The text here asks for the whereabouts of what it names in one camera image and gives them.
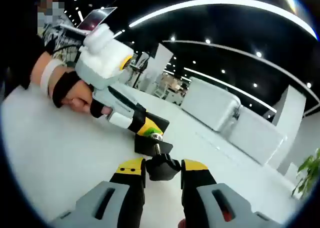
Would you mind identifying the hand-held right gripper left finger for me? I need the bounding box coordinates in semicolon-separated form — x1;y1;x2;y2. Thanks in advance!
51;157;148;228

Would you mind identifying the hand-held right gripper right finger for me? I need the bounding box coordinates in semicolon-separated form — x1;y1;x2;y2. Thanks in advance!
180;158;280;228

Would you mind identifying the black fixed fixture clamp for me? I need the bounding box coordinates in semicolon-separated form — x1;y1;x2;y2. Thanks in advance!
134;110;182;182

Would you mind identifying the person's left hand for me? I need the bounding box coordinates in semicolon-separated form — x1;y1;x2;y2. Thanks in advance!
51;71;113;119

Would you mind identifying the red-screen monitor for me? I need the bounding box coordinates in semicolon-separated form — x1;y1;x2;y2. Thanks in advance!
76;6;118;31

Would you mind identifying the white wristband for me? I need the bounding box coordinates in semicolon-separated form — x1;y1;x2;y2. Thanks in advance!
39;59;64;97

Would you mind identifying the potted green plant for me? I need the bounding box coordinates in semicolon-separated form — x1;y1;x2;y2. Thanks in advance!
291;147;320;199

